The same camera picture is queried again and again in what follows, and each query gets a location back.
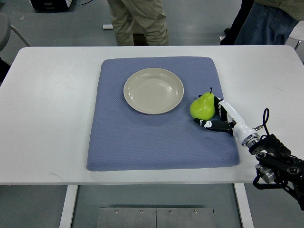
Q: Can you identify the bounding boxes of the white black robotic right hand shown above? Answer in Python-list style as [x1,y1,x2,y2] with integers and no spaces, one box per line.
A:
[193,97,259,147]

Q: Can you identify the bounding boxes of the green pear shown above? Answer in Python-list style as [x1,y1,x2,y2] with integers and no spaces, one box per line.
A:
[190,88,215,120]

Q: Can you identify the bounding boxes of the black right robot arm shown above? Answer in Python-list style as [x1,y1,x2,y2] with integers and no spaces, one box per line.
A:
[245,108,304,210]

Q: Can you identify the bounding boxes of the beige round plate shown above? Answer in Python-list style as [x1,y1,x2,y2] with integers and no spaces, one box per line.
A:
[123,68,184,115]

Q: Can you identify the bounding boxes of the person in black trousers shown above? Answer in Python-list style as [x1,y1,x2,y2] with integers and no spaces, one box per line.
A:
[220,0,254,45]

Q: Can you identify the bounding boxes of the white right table leg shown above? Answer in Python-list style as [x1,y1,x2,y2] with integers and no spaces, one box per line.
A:
[233,183,254,228]

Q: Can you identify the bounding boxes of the white table leg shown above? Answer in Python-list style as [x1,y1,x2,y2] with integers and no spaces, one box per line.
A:
[233,183,254,228]
[59,185,78,228]

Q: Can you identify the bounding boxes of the person in blue jeans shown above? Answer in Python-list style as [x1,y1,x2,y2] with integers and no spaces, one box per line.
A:
[234,0,304,45]

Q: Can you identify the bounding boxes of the white chair right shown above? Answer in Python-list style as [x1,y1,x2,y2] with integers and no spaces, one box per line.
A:
[289,21,304,50]

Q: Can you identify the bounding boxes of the blue textured mat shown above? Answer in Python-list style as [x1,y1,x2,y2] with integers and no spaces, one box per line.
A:
[86,57,240,171]

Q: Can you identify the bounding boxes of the person in khaki trousers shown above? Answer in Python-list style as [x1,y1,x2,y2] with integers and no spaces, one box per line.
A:
[108,0,169,46]

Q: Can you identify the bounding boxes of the white left table leg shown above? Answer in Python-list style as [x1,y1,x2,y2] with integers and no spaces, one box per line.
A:
[59,185,78,228]

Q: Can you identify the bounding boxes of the black equipment case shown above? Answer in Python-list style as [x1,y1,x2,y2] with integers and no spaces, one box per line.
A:
[29,0,72,11]

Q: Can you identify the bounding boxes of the grey chair left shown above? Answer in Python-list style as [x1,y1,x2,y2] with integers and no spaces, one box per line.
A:
[0,13,31,51]

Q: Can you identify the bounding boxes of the white floor bracket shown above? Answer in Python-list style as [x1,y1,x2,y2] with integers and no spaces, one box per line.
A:
[102,24,114,30]

